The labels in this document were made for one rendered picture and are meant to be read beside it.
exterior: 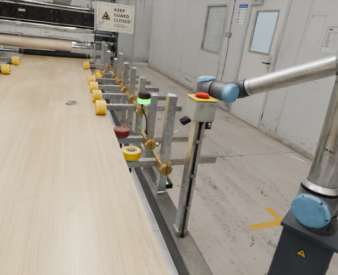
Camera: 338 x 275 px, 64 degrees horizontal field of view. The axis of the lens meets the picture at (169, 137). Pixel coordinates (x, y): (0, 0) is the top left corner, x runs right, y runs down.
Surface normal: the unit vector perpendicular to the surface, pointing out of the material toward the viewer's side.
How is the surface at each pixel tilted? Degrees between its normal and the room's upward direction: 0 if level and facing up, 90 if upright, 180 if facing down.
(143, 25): 90
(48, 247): 0
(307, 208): 95
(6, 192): 0
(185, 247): 0
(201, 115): 90
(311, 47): 90
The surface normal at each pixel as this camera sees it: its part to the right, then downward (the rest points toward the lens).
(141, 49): 0.35, 0.39
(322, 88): -0.93, 0.03
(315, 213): -0.70, 0.27
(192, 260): 0.11, -0.92
